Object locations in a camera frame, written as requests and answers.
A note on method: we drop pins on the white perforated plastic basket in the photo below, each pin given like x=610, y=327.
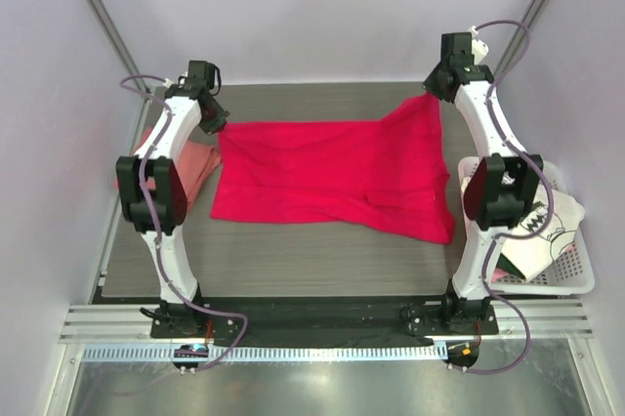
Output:
x=570, y=274

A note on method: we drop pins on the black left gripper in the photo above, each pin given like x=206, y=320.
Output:
x=217, y=123

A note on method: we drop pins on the bright pink t shirt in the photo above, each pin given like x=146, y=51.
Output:
x=387, y=174

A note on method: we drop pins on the white printed t shirt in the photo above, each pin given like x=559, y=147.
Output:
x=534, y=255

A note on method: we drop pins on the folded salmon pink t shirt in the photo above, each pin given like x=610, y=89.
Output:
x=195, y=164

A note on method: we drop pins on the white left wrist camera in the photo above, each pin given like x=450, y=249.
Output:
x=179, y=81

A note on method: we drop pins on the white slotted cable duct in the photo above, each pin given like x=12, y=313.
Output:
x=303, y=352

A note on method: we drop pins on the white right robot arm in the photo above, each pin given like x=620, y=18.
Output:
x=500, y=192

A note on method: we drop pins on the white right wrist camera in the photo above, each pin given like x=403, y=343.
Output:
x=480, y=49

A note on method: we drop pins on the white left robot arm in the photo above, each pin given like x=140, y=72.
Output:
x=153, y=198

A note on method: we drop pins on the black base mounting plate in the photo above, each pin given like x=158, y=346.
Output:
x=229, y=327

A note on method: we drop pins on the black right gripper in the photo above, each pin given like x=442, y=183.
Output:
x=431, y=85

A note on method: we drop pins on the dark green garment in basket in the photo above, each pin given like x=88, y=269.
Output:
x=508, y=268

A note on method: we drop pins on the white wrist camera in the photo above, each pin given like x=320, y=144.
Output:
x=480, y=49
x=179, y=81

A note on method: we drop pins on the pink garment in basket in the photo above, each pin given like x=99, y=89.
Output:
x=498, y=276

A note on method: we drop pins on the aluminium front rail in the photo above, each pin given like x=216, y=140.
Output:
x=547, y=318

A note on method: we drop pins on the left aluminium frame post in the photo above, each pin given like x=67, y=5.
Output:
x=113, y=36

